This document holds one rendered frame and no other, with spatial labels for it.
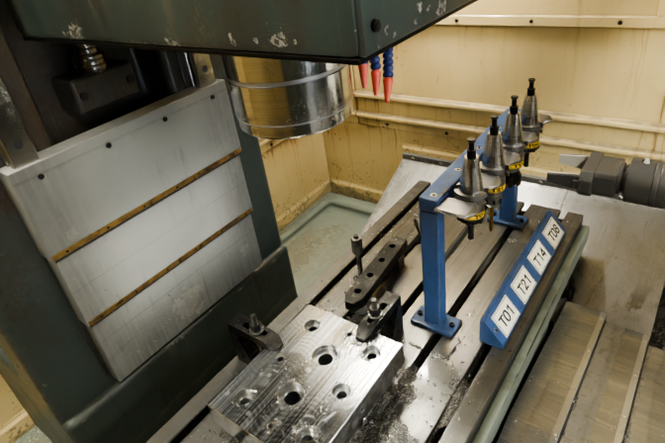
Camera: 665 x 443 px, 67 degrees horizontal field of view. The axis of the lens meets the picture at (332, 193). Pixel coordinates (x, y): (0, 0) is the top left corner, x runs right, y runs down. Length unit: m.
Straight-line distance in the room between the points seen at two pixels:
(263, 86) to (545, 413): 0.88
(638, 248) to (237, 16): 1.34
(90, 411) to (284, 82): 0.88
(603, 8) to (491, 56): 0.32
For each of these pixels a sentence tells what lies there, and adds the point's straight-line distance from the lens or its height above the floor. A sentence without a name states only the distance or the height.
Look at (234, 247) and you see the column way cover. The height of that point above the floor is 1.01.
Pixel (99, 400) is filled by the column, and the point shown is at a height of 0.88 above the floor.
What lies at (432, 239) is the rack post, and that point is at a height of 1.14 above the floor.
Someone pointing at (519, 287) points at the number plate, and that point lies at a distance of 1.19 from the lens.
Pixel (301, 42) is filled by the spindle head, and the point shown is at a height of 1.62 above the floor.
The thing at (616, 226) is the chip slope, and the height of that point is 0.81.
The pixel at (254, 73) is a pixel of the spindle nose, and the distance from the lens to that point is 0.60.
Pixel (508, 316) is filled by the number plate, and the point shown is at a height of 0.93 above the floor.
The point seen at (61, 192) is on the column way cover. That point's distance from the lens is 0.99.
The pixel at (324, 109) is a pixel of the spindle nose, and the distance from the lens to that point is 0.62.
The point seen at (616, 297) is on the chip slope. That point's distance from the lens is 1.55.
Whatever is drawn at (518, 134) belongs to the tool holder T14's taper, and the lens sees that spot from 1.14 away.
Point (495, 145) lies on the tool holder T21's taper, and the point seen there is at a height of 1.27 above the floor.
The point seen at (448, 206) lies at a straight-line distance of 0.94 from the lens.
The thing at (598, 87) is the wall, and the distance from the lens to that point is 1.59.
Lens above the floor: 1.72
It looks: 30 degrees down
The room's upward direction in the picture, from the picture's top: 9 degrees counter-clockwise
